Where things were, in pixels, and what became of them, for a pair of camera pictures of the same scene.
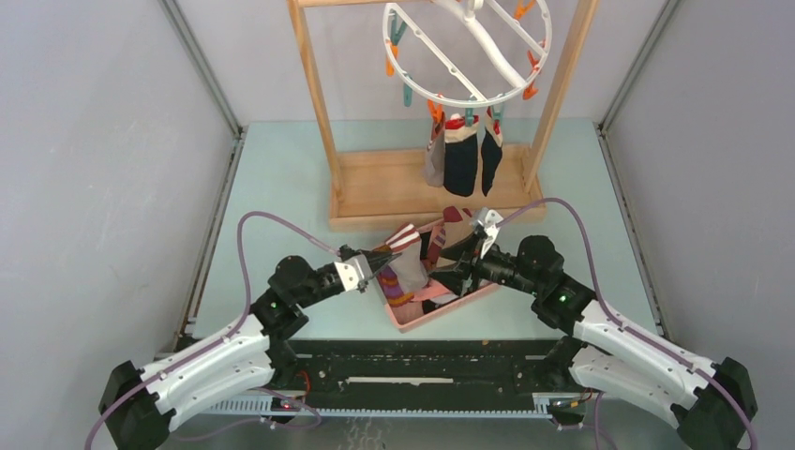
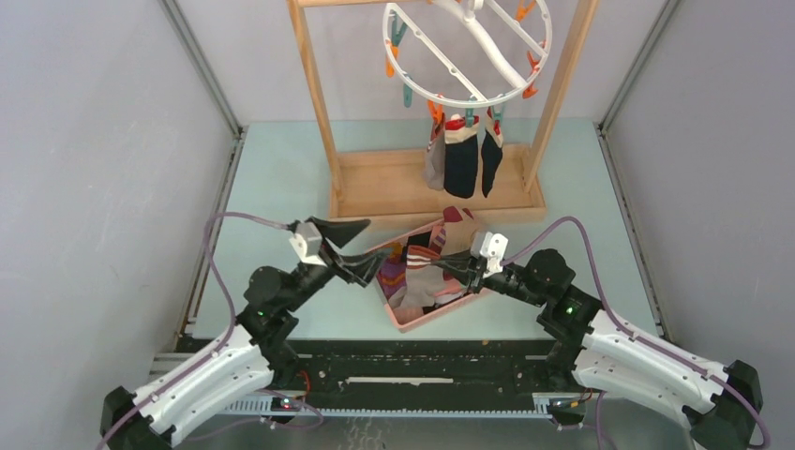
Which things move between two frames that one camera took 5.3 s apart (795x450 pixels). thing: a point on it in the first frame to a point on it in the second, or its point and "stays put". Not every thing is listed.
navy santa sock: (460, 156) stays put
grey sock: (410, 267) to (423, 283)
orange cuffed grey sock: (435, 155) stays put
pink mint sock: (436, 292) stays put
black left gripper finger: (378, 259) to (339, 232)
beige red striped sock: (457, 224) stays put
